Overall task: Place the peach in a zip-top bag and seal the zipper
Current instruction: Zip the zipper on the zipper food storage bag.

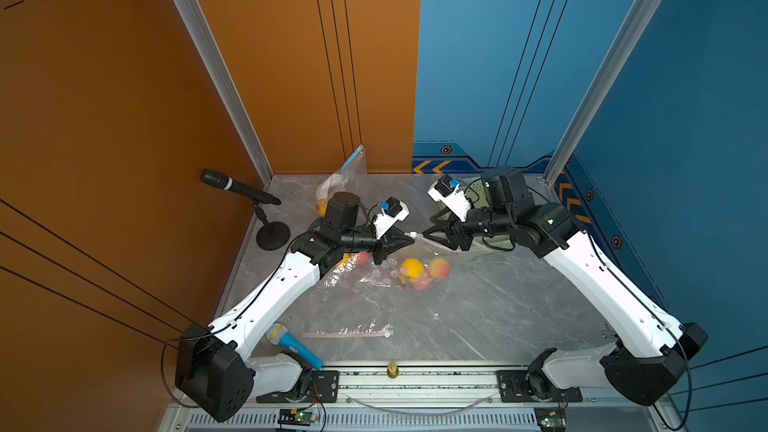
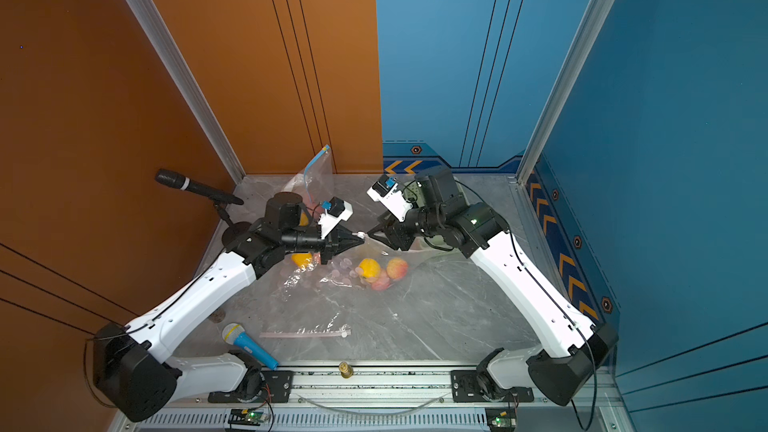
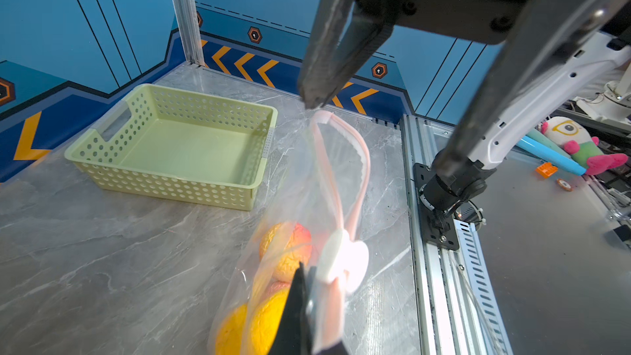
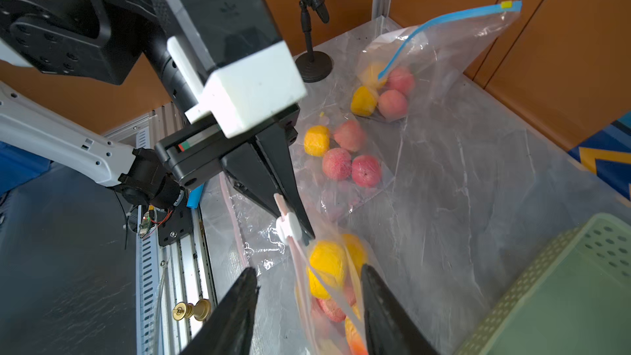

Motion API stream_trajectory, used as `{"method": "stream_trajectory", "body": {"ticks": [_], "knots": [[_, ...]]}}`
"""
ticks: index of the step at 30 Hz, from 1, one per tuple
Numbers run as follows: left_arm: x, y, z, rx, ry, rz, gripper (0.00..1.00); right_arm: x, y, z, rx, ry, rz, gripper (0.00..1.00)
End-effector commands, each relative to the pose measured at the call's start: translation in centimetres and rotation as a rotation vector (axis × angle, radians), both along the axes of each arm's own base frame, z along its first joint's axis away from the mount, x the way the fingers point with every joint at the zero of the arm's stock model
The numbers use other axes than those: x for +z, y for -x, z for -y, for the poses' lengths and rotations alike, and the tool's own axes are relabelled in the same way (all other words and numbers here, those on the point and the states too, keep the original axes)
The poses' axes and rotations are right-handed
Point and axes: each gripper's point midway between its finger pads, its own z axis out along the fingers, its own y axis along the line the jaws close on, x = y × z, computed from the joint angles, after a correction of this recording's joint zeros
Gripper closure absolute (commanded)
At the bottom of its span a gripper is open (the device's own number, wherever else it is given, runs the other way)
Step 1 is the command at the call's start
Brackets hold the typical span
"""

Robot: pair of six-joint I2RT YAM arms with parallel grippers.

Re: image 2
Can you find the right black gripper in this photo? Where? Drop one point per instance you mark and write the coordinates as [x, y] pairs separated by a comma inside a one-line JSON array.
[[395, 232]]

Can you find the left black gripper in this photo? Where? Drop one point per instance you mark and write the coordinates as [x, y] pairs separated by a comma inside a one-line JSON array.
[[332, 243]]

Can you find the orange red wrinkled peach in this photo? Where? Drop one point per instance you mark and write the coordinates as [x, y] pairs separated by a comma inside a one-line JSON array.
[[397, 269]]

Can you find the pink-dotted zip bag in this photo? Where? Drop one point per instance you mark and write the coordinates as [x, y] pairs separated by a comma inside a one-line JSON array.
[[420, 251], [312, 273]]

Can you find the yellow peach pink spot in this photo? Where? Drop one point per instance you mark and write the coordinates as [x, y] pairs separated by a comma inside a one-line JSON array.
[[369, 270]]

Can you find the pink peach basket corner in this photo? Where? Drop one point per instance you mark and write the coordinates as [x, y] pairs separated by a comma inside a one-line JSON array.
[[381, 284]]

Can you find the clear blue-zipper zip bag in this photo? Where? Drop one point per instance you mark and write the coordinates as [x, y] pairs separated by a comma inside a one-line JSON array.
[[315, 182]]

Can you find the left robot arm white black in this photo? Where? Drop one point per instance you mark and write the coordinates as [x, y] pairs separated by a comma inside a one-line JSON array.
[[134, 366]]

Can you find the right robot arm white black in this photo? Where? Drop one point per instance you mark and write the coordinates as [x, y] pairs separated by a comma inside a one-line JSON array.
[[573, 346]]

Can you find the blue handheld microphone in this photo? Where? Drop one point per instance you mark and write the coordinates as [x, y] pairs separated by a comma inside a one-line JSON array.
[[234, 334]]

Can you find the black microphone on stand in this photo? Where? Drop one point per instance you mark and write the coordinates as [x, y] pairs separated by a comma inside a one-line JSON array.
[[219, 198]]

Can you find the left green circuit board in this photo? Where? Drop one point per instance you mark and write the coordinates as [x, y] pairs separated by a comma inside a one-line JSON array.
[[248, 419]]

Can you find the green circuit board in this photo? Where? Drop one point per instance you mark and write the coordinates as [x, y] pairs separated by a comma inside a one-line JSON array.
[[499, 420], [248, 419]]

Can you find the right green circuit board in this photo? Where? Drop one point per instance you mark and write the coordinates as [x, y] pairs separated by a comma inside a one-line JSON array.
[[499, 420]]

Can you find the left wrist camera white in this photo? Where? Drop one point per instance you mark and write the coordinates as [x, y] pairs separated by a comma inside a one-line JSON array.
[[335, 211]]

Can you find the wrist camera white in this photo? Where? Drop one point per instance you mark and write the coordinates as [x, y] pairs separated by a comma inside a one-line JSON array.
[[387, 191], [335, 211]]

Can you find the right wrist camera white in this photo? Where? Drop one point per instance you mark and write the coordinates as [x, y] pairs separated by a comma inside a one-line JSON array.
[[387, 191]]

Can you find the brass knob on rail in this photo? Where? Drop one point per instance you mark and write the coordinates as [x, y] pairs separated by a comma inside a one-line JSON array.
[[346, 370]]

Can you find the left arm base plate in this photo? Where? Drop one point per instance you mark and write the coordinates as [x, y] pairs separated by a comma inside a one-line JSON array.
[[276, 385]]

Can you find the aluminium front rail frame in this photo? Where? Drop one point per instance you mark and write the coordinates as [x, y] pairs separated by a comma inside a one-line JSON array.
[[385, 396]]

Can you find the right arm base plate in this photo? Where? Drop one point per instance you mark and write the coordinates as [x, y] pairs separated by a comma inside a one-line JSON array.
[[466, 388]]

